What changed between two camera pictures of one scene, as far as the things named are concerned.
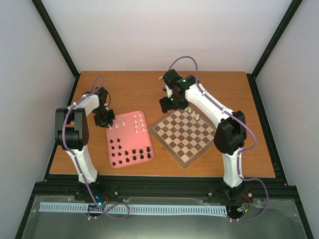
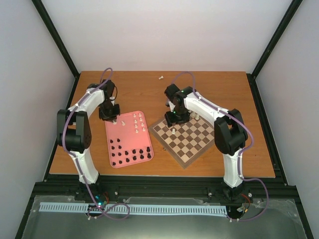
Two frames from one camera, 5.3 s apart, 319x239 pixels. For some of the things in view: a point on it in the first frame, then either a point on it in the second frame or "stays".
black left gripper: (104, 124) to (110, 118)
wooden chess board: (186, 134) stays
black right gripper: (165, 106) to (170, 120)
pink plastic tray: (128, 140) stays
